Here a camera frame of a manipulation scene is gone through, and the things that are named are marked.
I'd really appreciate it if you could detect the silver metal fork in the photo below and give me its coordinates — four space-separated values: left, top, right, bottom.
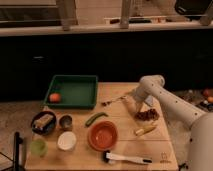
101 95 126 107

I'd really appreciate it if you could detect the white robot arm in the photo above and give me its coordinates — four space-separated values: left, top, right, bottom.
129 75 213 171

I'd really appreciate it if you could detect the small metal cup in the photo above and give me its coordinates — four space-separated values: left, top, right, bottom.
59 115 72 130

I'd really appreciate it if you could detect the white paper cup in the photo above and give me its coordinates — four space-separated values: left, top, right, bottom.
57 131 77 151

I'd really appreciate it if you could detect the green plastic cup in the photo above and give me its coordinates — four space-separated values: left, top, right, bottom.
30 139 47 157

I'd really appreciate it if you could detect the blue-grey cloth napkin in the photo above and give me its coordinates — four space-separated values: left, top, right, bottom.
145 96 153 107

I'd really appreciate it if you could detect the bunch of dark grapes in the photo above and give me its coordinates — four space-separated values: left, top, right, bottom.
135 109 159 121

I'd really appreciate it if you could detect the yellow corn cob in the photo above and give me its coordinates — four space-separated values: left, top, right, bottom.
134 124 156 136

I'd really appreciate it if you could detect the green cucumber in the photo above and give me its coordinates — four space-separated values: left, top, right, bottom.
85 112 108 127

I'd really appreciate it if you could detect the orange red bowl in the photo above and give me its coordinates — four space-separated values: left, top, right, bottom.
87 121 118 151

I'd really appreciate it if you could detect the green plastic tray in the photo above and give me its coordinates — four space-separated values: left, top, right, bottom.
44 75 98 109

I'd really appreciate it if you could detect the white black dish brush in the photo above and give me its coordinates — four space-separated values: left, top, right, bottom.
103 151 152 164

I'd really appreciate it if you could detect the orange fruit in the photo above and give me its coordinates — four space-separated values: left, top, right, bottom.
49 93 61 103

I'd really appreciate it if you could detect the black bowl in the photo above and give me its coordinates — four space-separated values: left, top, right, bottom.
31 111 56 135

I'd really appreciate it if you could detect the brown bread sandwich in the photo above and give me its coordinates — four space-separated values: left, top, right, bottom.
34 114 53 130

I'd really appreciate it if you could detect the black stand post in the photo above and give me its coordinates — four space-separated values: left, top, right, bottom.
12 132 25 171

